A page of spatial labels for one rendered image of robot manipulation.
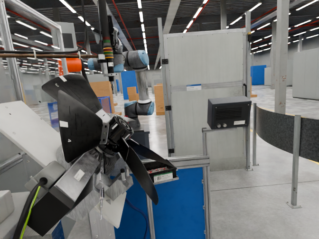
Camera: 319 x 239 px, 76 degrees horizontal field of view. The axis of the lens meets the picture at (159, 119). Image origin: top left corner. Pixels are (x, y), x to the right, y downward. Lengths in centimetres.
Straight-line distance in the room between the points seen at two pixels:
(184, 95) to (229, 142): 95
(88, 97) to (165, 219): 111
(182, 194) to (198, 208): 17
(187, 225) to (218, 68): 201
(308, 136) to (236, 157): 118
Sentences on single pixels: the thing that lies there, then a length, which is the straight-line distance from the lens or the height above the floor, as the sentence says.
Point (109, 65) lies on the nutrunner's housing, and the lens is 100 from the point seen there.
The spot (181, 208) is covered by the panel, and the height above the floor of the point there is 45.
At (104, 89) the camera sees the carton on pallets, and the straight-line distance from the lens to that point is 903.
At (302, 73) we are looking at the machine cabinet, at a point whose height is 120.
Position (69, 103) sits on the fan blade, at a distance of 71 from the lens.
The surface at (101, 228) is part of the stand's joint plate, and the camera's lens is 106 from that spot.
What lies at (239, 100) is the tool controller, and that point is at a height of 123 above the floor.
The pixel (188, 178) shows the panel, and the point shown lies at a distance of 154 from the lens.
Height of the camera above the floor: 140
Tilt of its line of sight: 11 degrees down
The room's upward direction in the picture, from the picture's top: 5 degrees counter-clockwise
